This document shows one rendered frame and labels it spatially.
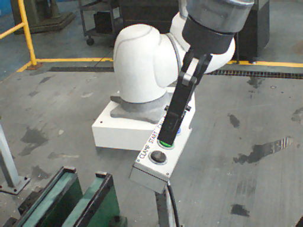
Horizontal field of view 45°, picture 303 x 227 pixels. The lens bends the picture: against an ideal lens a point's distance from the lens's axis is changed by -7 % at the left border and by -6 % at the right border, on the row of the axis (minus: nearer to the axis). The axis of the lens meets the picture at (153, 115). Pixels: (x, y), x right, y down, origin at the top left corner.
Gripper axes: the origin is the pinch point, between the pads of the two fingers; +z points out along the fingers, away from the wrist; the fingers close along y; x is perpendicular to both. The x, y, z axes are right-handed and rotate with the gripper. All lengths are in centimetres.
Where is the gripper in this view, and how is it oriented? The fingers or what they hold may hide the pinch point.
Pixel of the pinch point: (171, 125)
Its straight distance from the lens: 66.8
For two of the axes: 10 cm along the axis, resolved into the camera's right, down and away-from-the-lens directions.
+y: -3.2, 4.9, -8.1
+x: 9.1, 4.1, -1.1
